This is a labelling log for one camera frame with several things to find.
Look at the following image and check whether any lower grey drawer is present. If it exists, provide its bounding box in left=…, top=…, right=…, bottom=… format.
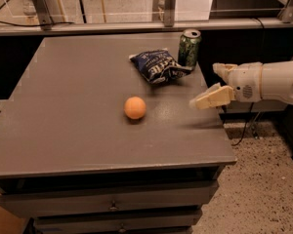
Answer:
left=34, top=210, right=201, bottom=234

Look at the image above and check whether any black floor cable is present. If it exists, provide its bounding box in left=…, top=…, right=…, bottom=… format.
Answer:
left=231, top=101, right=257, bottom=147

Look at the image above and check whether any cardboard box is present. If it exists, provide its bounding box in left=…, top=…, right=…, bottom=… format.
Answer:
left=0, top=194, right=26, bottom=234

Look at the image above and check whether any blue chip bag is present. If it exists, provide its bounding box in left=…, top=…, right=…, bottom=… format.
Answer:
left=129, top=49, right=192, bottom=84

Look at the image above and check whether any metal frame rail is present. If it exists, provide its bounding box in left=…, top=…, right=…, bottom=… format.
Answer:
left=0, top=18, right=293, bottom=36

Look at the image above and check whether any orange ball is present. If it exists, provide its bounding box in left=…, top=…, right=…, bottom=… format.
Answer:
left=124, top=97, right=147, bottom=120

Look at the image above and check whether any grey drawer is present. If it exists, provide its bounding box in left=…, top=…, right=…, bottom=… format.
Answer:
left=0, top=180, right=219, bottom=217
left=34, top=210, right=201, bottom=234

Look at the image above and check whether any grey drawer cabinet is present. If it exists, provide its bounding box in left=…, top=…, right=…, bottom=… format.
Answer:
left=0, top=33, right=235, bottom=234

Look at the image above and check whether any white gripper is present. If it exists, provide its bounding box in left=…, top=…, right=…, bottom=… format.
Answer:
left=188, top=62, right=262, bottom=109

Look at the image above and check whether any green soda can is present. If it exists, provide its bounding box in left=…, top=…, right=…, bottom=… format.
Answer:
left=178, top=28, right=201, bottom=70

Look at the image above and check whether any upper grey drawer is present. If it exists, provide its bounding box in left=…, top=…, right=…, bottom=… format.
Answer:
left=0, top=180, right=219, bottom=217

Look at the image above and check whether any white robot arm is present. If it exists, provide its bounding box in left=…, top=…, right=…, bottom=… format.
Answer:
left=188, top=60, right=293, bottom=109

